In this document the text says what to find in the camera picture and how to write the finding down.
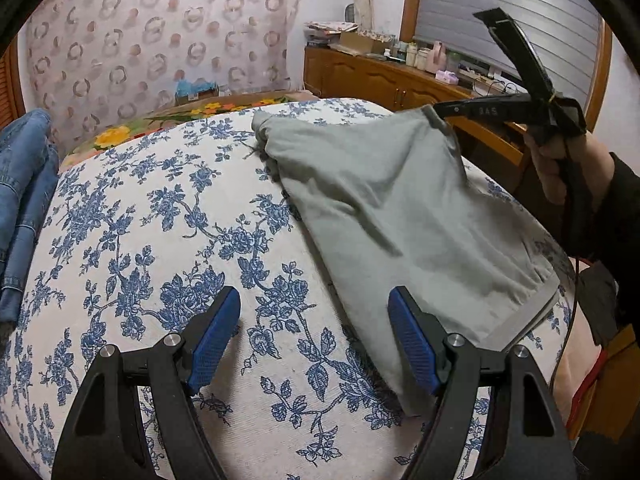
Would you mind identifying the grey-green sweat pants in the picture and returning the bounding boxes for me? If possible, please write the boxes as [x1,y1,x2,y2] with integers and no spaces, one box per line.
[252,106,560,416]

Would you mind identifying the person's right hand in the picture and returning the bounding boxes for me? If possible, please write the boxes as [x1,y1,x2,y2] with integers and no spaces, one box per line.
[524,132,615,209]

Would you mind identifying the long wooden sideboard cabinet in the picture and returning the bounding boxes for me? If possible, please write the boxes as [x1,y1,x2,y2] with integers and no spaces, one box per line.
[304,46,528,191]

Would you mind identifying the pink bottle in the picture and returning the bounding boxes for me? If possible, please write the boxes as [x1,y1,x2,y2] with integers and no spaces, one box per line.
[425,41,447,75]

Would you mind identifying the grey roller window shutter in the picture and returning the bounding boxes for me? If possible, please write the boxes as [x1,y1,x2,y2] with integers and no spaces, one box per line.
[414,0,601,106]

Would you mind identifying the cardboard box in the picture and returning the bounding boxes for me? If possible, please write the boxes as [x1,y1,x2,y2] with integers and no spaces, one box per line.
[338,32,387,55]

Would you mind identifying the stack of papers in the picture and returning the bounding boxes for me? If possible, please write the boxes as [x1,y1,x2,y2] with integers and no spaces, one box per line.
[304,21,358,47]

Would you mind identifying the blue floral white bedspread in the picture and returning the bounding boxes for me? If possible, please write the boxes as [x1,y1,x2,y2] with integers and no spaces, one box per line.
[0,96,576,480]

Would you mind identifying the blue item on bed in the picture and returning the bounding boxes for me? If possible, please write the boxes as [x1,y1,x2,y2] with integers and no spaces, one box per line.
[175,78,219,105]

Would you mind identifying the folded blue denim jeans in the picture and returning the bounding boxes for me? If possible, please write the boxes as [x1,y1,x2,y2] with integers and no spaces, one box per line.
[1,108,58,324]

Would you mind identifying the colourful flower patterned blanket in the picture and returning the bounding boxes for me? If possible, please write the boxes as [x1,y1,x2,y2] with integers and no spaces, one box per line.
[58,90,318,174]

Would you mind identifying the wooden slatted door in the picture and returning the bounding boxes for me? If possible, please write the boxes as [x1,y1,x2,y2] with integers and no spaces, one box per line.
[0,37,25,129]

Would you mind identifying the pink ring patterned curtain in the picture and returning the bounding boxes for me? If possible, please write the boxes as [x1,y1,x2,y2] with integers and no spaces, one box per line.
[17,0,300,148]

